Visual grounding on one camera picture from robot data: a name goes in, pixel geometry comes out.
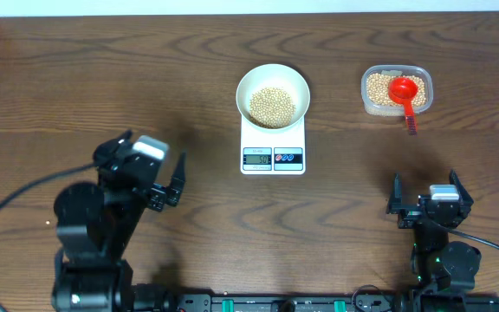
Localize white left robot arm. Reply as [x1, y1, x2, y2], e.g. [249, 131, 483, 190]
[51, 131, 186, 311]

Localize cream ceramic bowl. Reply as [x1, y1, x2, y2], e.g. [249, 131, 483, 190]
[236, 63, 311, 129]

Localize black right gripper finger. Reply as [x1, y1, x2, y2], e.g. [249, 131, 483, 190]
[387, 173, 403, 212]
[449, 169, 474, 207]

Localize red measuring scoop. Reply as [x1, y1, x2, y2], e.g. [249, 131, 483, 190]
[388, 77, 418, 135]

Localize soybeans in bowl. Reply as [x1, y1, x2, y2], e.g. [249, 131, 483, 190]
[249, 88, 296, 129]

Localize clear plastic soybean container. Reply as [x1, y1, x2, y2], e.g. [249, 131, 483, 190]
[361, 65, 434, 117]

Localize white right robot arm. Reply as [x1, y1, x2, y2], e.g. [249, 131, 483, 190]
[386, 171, 499, 312]

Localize white digital kitchen scale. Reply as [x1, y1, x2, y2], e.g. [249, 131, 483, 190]
[240, 119, 307, 175]

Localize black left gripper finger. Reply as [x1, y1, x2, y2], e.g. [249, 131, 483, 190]
[93, 130, 133, 166]
[169, 152, 186, 206]

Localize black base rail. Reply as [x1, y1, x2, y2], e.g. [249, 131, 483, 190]
[175, 291, 499, 312]

